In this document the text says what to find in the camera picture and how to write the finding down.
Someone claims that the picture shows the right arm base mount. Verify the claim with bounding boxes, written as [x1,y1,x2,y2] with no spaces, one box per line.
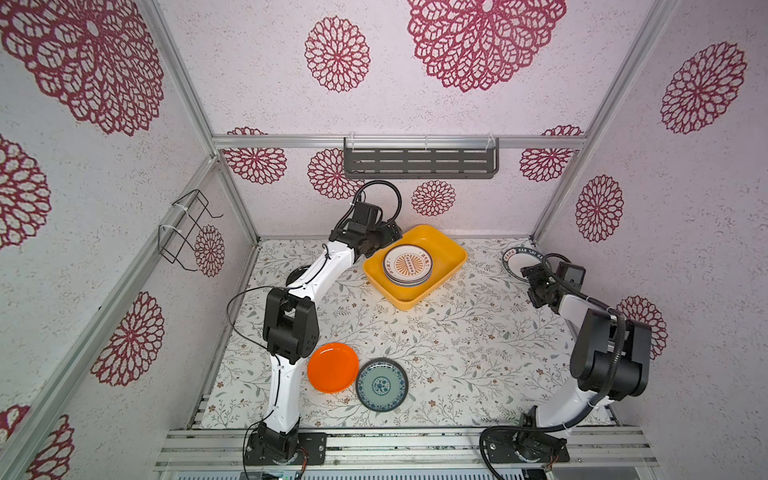
[479,425,571,464]

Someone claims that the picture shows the aluminium front rail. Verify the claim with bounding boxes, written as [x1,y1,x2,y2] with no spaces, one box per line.
[153,426,663,479]

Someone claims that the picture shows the yellow plastic bin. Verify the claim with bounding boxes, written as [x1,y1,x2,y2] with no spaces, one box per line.
[363,225,468,311]

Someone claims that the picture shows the small black plate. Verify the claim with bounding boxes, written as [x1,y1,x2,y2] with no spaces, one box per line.
[285,265,309,286]

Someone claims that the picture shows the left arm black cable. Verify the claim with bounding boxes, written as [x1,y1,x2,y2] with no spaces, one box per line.
[226,179,403,480]

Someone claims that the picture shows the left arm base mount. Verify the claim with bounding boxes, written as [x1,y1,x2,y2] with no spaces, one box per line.
[243,422,328,467]

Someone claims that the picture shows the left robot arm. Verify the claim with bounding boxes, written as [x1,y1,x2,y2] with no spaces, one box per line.
[263,202,402,434]

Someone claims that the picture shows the sunburst plate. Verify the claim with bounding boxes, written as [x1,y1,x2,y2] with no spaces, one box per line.
[382,244,433,280]

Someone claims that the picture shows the grey wall shelf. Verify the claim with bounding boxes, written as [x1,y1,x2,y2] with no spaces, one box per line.
[342,138,500,180]

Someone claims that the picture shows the green rim plate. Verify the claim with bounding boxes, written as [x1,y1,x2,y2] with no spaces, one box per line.
[386,275,430,288]
[502,246,543,282]

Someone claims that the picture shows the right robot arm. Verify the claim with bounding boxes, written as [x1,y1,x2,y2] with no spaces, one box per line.
[521,258,652,433]

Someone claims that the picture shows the teal patterned plate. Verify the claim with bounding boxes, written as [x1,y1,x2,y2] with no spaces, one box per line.
[355,358,409,413]

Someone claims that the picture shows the orange plate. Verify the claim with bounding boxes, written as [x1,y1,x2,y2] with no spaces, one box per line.
[307,342,359,394]

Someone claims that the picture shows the black wire rack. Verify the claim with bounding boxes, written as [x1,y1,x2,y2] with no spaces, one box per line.
[156,189,223,272]

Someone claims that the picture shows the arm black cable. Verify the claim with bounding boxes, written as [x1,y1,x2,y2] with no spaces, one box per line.
[226,179,403,480]
[478,253,628,480]

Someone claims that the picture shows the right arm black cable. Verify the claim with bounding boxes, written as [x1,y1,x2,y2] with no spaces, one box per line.
[478,253,628,480]

